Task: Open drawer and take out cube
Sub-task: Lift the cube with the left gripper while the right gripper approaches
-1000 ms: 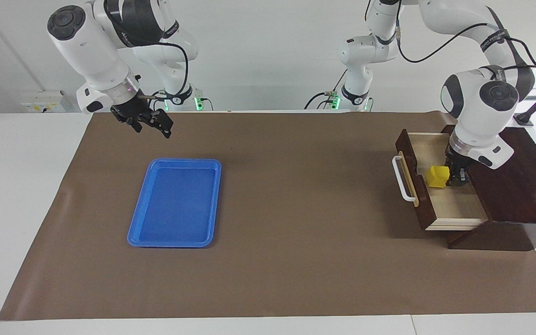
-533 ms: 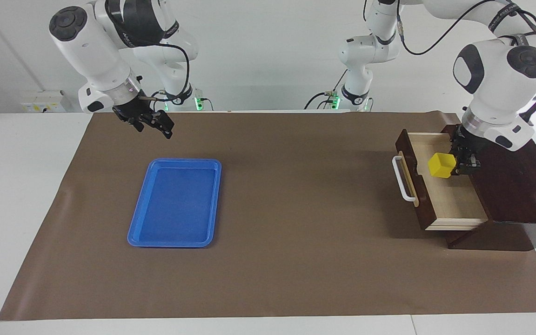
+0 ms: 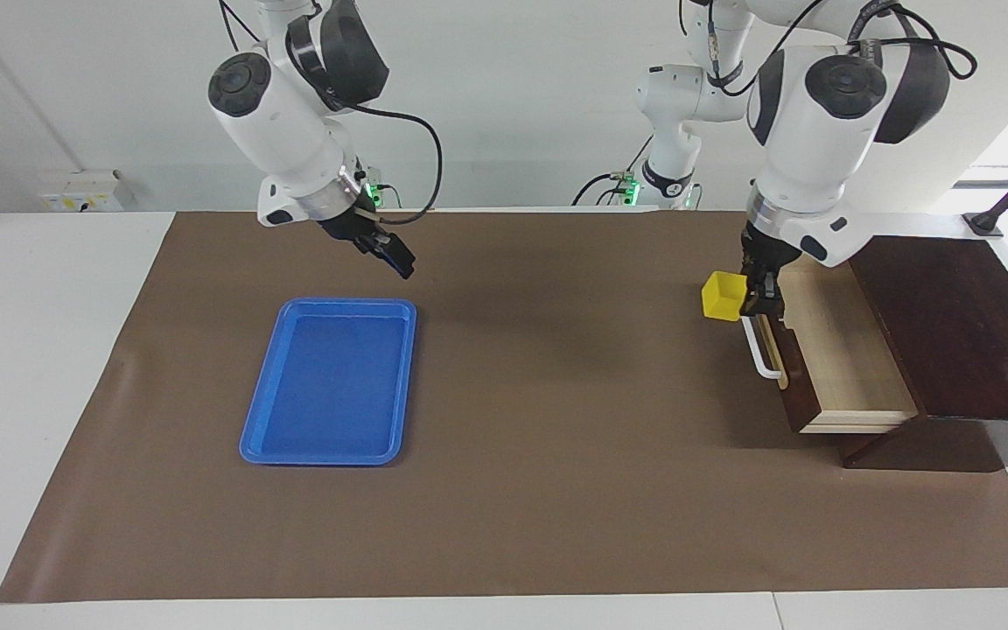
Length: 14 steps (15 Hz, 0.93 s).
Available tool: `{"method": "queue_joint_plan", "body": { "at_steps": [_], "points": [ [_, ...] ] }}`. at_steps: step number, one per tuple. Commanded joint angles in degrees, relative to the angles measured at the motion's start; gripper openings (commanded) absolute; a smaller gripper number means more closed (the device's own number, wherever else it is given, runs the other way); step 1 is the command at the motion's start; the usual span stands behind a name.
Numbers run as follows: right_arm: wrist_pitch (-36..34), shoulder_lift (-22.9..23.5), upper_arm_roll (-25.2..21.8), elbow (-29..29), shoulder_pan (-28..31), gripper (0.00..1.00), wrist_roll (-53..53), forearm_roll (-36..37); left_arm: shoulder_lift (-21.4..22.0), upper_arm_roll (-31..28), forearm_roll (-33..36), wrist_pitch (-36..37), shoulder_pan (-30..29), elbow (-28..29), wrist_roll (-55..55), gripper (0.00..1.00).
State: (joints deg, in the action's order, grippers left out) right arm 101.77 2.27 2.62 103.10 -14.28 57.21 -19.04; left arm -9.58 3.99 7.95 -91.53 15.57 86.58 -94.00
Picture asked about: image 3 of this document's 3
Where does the yellow cube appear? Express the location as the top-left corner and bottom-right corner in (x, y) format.
(701, 270), (748, 320)

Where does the wooden drawer with white handle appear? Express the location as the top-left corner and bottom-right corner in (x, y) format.
(738, 262), (921, 436)

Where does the blue plastic tray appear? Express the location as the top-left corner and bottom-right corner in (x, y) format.
(239, 297), (418, 466)

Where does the dark brown wooden cabinet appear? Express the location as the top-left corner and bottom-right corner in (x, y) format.
(841, 234), (1008, 471)

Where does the brown table mat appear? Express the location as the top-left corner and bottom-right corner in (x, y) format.
(0, 208), (1008, 605)

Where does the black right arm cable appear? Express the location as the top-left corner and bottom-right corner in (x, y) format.
(342, 101), (444, 227)

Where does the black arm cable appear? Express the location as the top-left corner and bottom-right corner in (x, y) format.
(342, 101), (444, 227)
(705, 0), (978, 97)

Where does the black base power cable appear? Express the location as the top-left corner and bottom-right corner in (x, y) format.
(571, 172), (638, 208)

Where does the white wall socket box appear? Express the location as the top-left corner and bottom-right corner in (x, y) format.
(38, 171), (134, 213)

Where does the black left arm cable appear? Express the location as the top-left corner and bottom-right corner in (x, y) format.
(705, 0), (978, 97)

